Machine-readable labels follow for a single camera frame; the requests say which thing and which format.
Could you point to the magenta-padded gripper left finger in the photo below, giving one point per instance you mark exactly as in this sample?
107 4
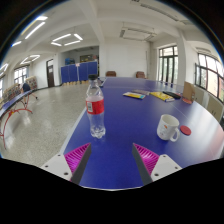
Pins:
76 159

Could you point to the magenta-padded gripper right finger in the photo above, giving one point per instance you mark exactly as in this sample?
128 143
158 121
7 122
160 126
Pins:
148 159

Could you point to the clear red-label water bottle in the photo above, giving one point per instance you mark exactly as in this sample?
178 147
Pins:
95 113

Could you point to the white mug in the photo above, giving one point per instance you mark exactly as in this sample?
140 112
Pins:
166 128

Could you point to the flat round red coaster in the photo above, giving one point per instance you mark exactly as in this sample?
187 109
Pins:
186 130

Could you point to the yellow book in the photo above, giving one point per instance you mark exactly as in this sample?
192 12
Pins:
161 96

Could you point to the yellow and blue booklet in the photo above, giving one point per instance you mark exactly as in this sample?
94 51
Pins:
134 95

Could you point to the grey booklet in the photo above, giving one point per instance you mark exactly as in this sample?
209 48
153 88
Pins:
142 92

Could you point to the black paddle case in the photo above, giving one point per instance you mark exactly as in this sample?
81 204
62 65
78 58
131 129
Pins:
173 95

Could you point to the red table tennis paddle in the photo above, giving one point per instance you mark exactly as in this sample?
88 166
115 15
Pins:
187 101

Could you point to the brown cardboard box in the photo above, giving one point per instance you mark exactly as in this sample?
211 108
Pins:
188 90

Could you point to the white cabinet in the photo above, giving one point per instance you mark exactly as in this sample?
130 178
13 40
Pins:
200 96
215 107

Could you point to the brown armchair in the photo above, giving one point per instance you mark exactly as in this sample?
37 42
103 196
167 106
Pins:
140 75
111 74

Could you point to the red-legged table tennis table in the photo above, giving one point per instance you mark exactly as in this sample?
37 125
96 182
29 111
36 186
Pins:
11 103

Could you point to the person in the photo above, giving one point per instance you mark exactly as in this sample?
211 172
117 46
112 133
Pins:
26 87

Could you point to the blue partition screens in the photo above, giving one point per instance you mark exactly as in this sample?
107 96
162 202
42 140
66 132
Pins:
78 71

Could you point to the dark brown door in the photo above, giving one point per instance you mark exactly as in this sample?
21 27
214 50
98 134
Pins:
50 73

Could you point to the black-framed glass door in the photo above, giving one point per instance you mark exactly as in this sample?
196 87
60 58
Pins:
168 65

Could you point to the black-framed window row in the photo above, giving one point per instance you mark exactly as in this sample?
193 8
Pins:
211 78

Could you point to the ceiling lights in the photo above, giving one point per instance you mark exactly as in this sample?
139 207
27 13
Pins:
66 38

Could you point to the ceiling air conditioner unit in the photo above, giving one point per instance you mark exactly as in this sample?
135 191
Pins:
137 34

